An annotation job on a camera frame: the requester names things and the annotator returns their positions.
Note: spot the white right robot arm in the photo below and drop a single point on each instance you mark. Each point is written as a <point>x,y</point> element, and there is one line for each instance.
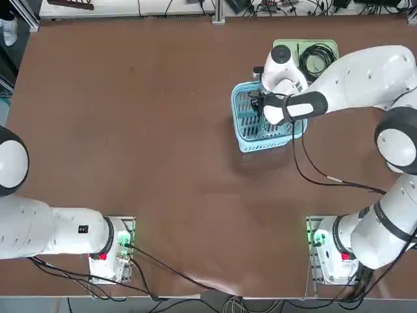
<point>358,81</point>

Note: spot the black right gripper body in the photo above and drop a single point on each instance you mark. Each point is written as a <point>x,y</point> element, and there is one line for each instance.
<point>256,102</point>

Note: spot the dark brown wooden rack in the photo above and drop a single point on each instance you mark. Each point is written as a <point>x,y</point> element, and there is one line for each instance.
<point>75,4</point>

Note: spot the dark power adapter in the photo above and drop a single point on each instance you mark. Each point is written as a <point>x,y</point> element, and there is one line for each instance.
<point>238,5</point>

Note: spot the power strip with red switches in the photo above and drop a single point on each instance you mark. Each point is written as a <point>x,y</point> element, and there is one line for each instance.
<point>277,2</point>

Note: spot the black box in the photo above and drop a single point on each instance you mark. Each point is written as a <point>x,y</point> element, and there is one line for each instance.
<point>374,1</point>

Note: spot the aluminium frame post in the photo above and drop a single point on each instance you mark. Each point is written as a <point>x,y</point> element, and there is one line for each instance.
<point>219,11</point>

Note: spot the blue slotted plastic basket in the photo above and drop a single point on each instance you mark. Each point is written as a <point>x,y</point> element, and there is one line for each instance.
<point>244,130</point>

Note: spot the person's foot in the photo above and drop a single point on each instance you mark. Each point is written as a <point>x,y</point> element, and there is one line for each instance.
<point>9,31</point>

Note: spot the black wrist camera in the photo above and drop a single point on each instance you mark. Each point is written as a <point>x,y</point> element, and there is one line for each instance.
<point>258,72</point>

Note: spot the aluminium frame profile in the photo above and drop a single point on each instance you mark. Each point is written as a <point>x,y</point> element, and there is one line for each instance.
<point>27,14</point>
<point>412,18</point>

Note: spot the white bench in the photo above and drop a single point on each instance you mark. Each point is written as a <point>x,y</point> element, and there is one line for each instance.
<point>97,8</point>

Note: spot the green plastic tray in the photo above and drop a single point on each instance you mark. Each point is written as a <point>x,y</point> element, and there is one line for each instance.
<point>322,42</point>

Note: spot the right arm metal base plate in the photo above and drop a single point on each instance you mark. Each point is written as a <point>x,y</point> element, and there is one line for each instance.
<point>311,270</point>

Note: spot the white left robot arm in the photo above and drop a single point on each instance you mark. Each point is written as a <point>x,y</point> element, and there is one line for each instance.
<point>32,228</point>

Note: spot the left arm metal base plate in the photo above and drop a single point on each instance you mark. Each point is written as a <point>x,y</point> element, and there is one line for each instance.
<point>132,228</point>

